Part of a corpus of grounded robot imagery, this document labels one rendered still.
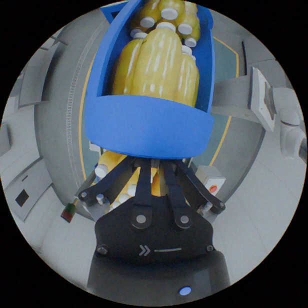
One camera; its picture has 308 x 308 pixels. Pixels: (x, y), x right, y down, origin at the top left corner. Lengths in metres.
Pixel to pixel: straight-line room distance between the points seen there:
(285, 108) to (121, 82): 0.70
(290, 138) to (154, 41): 0.67
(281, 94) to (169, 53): 0.61
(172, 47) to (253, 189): 2.95
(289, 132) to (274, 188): 2.20
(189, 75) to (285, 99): 0.57
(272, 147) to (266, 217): 1.59
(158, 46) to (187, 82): 0.09
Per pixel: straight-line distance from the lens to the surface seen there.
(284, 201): 2.80
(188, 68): 0.21
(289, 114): 0.67
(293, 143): 0.66
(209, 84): 0.27
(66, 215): 0.56
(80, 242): 4.52
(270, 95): 0.70
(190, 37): 0.40
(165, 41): 0.17
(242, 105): 0.70
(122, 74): 0.19
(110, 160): 0.33
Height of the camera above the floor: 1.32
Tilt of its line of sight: 65 degrees down
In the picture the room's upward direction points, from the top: 180 degrees clockwise
